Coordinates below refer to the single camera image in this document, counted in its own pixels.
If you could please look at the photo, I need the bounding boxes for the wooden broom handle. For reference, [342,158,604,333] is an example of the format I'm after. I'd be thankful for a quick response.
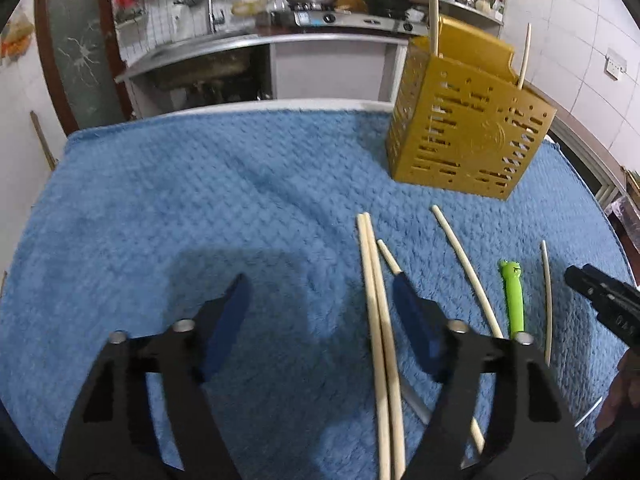
[29,110,59,172]

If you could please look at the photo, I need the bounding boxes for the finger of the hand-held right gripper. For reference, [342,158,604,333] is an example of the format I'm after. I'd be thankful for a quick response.
[564,262,640,347]

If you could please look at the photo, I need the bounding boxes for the blue fleece blanket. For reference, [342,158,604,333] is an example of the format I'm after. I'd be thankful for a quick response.
[0,107,638,480]

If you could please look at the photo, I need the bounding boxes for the black wok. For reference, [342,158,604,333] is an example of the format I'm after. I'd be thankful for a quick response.
[357,0,431,20]

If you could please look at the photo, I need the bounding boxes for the gas stove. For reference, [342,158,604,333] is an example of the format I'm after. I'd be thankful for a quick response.
[271,3,431,36]

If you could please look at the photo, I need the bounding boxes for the white wall socket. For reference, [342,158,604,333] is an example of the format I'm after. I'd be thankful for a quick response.
[604,48,629,79]

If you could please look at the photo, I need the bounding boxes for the yellow plastic bag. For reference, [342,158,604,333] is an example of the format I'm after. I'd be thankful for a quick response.
[231,0,274,17]

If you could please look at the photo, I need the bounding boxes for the wire wall basket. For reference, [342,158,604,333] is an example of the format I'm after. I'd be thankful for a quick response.
[110,0,149,29]

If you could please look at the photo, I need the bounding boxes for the green plastic handled utensil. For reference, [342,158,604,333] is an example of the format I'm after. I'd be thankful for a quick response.
[498,258,527,341]

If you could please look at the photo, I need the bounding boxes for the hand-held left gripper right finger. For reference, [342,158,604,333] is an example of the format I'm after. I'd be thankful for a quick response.
[392,275,588,480]

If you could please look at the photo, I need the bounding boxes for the glass door cabinet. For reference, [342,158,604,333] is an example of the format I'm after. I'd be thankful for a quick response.
[546,107,627,207]

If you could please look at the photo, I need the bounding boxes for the steel sink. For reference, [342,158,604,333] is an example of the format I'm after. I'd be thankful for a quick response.
[147,35,263,92]

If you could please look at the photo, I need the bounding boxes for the bag of oranges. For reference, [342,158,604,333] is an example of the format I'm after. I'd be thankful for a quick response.
[0,11,37,62]

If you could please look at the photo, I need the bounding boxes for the yellow plastic utensil holder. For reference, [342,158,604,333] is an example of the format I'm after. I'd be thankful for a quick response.
[386,15,558,202]

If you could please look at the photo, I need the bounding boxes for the silver metal utensil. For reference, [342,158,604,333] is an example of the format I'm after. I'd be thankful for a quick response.
[399,374,473,468]

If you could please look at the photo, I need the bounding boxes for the steel faucet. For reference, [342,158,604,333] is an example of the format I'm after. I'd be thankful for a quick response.
[204,0,227,36]

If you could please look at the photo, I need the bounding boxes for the person's right hand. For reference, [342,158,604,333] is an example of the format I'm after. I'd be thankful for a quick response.
[597,347,640,433]

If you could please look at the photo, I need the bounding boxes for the pale wooden chopstick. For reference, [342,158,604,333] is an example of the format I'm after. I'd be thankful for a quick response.
[356,213,392,480]
[364,211,407,480]
[540,240,553,367]
[431,205,504,339]
[376,239,486,456]
[428,0,442,58]
[516,23,532,91]

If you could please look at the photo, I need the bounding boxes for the brown framed glass door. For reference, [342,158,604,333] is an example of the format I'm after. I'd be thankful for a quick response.
[34,0,135,137]

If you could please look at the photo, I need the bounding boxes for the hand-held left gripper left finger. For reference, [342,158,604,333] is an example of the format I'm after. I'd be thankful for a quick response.
[55,274,251,480]

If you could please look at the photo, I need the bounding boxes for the kitchen counter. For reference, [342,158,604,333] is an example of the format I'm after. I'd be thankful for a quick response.
[115,10,432,86]

